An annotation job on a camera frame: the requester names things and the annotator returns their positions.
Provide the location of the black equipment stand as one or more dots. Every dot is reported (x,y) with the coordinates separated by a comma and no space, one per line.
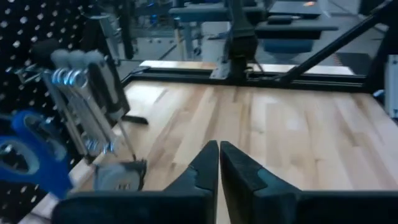
(335,43)

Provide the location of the silver combination wrench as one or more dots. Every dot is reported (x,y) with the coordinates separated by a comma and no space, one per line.
(84,112)
(75,112)
(94,111)

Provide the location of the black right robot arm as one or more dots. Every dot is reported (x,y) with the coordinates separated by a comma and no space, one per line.
(241,46)

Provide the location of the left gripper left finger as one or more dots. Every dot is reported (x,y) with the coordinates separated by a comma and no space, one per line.
(155,207)

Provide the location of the black perforated pegboard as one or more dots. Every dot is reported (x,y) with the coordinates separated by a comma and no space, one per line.
(25,28)

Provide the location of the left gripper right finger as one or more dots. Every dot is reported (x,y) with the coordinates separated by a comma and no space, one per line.
(280,207)

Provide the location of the grey black tape measure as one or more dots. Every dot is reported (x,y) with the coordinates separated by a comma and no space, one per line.
(115,177)

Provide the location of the black aluminium table frame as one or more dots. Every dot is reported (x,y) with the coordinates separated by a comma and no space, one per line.
(186,79)

